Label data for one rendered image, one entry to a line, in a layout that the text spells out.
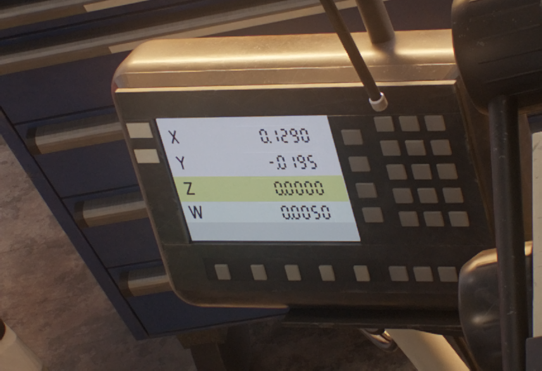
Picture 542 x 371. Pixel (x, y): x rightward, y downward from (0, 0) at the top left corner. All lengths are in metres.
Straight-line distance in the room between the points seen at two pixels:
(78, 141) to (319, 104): 1.22
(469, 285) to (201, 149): 0.85
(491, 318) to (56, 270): 2.70
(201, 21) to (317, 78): 1.02
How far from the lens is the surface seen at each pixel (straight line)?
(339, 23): 1.58
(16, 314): 4.12
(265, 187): 2.30
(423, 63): 2.20
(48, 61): 3.33
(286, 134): 2.27
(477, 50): 1.44
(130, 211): 3.52
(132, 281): 3.63
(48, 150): 3.45
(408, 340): 2.47
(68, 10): 3.27
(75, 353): 4.02
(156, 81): 2.30
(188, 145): 2.31
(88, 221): 3.54
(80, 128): 3.43
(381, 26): 2.23
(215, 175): 2.32
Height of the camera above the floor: 2.77
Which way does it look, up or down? 42 degrees down
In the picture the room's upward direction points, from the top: 29 degrees counter-clockwise
